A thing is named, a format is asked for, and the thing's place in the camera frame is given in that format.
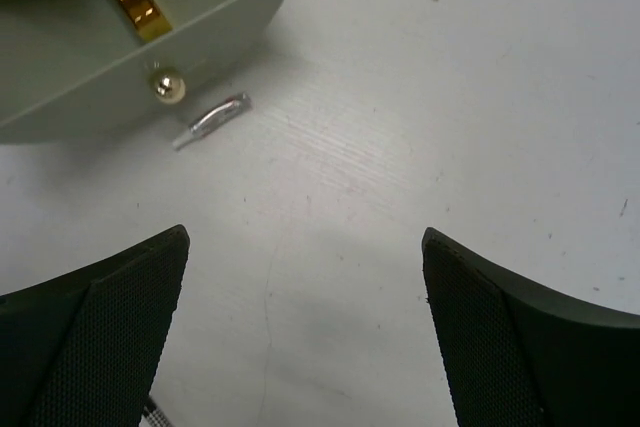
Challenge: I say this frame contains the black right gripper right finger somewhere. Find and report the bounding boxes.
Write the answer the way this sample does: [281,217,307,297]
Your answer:
[422,228,639,426]

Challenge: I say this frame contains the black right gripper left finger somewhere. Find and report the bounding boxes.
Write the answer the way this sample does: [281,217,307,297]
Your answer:
[1,225,190,426]

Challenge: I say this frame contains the grey bottom drawer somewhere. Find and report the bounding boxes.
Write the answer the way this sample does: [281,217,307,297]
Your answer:
[1,0,284,144]

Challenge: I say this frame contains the grey eyeliner pencil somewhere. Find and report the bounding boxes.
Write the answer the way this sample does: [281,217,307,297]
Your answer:
[142,396,174,427]

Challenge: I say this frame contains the small silver clip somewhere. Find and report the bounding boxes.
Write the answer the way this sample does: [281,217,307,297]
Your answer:
[172,93,252,151]

